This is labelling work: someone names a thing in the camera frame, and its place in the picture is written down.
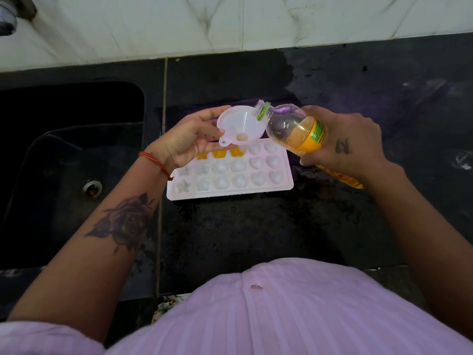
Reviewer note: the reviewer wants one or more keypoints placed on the person's right hand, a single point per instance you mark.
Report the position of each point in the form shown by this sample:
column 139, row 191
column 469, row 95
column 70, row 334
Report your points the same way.
column 351, row 144

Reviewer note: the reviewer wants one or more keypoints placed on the person's left hand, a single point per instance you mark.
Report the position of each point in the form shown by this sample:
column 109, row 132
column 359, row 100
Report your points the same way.
column 188, row 140

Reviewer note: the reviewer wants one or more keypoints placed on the white plastic funnel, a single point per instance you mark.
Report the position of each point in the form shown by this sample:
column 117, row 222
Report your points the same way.
column 236, row 120

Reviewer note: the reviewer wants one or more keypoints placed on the orange juice bottle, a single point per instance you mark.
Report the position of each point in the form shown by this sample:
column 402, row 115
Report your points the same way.
column 292, row 131

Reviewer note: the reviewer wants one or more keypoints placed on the white ice tray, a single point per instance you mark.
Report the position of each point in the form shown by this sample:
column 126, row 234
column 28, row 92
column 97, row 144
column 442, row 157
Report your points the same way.
column 236, row 192

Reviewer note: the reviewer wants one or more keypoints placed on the person's right forearm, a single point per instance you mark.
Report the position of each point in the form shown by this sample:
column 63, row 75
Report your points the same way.
column 432, row 247

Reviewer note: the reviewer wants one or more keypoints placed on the person's left forearm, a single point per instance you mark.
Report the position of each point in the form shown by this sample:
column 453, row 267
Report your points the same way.
column 81, row 266

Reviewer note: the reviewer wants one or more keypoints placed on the metal sink drain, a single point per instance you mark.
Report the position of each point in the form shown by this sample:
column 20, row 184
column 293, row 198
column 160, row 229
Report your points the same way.
column 92, row 188

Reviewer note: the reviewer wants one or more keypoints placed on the black sink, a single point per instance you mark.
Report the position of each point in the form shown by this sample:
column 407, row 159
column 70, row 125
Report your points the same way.
column 55, row 162

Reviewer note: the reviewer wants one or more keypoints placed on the floral patterned cloth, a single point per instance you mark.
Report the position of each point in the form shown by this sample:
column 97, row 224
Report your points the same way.
column 166, row 305

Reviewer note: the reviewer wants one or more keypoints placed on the pale pink shirt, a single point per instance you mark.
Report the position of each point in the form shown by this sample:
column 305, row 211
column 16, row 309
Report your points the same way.
column 295, row 314

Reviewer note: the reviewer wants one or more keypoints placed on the chrome wall tap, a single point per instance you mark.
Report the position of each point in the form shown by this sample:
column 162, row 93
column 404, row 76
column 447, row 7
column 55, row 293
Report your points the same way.
column 7, row 18

